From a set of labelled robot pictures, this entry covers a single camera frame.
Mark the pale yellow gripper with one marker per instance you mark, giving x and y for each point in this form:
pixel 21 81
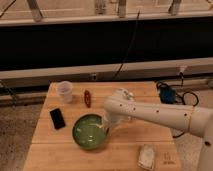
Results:
pixel 109 122

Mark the green ceramic bowl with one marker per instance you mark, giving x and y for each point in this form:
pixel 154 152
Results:
pixel 88 133

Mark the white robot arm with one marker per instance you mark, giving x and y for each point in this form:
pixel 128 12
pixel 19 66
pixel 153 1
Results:
pixel 197 121

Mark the dark red oblong object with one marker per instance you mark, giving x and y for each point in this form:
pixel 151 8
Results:
pixel 87 98

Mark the black smartphone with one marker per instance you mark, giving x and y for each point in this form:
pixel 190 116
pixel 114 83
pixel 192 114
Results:
pixel 57 118

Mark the white wrapped packet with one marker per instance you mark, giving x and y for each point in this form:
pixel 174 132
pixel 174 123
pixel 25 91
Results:
pixel 146 159

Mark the clear plastic measuring cup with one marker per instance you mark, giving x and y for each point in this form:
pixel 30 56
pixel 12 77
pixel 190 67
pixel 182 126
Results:
pixel 64 90

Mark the blue device on floor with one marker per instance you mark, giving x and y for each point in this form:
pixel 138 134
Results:
pixel 167 95

